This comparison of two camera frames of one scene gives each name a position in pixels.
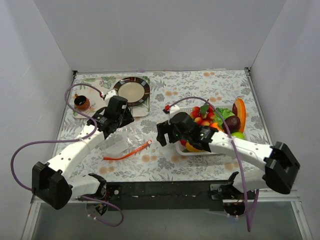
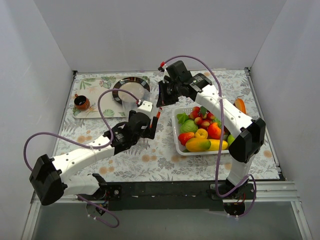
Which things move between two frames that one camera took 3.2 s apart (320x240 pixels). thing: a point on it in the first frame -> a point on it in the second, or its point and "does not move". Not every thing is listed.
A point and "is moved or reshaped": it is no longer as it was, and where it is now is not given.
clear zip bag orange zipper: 124,141 is moved or reshaped
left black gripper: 125,116 -> 152,127
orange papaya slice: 241,113 does not move
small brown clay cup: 81,102 does not move
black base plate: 168,196 does not move
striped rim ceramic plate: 135,90 does not move
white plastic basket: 178,146 does not move
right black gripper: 164,132 -> 164,92
